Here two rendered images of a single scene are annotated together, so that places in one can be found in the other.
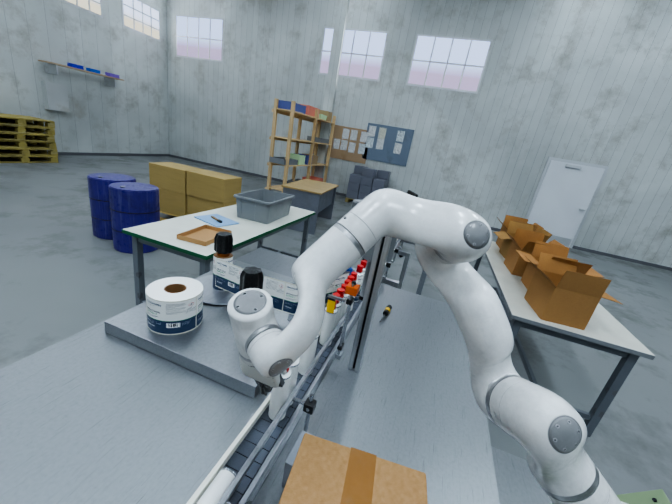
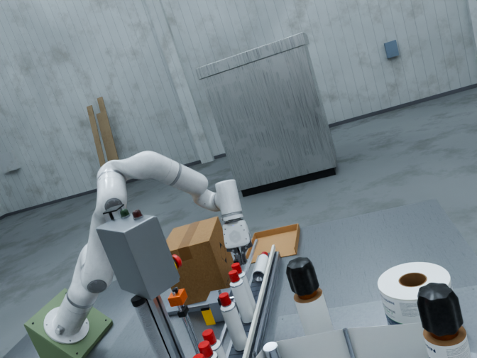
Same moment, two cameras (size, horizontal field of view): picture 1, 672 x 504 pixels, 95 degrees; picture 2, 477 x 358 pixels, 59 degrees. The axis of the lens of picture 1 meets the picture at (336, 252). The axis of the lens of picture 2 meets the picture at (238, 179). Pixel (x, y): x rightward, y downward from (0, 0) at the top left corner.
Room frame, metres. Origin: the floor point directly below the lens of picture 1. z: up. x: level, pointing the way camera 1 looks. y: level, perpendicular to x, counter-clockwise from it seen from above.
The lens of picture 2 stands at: (2.15, 0.20, 1.74)
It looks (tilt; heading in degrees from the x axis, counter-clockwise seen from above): 13 degrees down; 180
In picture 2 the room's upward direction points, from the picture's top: 18 degrees counter-clockwise
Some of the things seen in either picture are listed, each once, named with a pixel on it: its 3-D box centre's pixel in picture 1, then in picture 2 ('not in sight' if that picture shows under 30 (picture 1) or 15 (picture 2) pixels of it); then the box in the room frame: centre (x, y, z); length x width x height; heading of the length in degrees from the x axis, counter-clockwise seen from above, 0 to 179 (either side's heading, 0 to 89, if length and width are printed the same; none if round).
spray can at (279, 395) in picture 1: (280, 388); (243, 288); (0.69, 0.09, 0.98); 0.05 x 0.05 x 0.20
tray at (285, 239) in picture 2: not in sight; (273, 242); (0.05, 0.27, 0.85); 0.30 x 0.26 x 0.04; 164
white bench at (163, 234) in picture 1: (240, 256); not in sight; (2.89, 0.95, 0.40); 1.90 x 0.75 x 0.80; 164
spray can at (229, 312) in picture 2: (308, 348); (233, 321); (0.89, 0.03, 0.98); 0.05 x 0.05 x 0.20
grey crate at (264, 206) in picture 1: (265, 205); not in sight; (3.12, 0.80, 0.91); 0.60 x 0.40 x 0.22; 168
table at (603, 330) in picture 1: (519, 310); not in sight; (2.81, -1.91, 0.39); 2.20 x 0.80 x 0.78; 164
